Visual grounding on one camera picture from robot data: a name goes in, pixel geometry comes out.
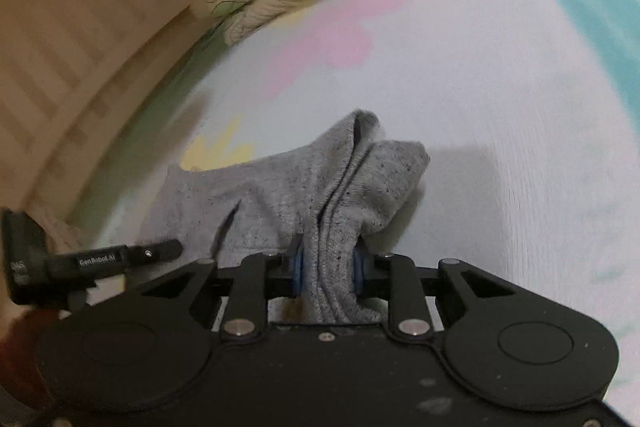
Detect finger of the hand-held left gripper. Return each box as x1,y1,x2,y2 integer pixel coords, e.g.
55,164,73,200
120,239,184,273

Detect grey knit pants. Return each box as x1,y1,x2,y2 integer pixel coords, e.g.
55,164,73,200
142,108,432,327

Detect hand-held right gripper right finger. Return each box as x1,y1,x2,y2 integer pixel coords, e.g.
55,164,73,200
350,243,522,341

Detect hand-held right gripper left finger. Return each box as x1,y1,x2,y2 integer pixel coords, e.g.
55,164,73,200
135,234,306,341

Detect person's left hand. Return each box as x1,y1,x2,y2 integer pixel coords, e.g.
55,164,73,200
0,308,69,380

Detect pastel printed blanket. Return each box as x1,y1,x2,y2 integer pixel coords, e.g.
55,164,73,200
70,0,640,418

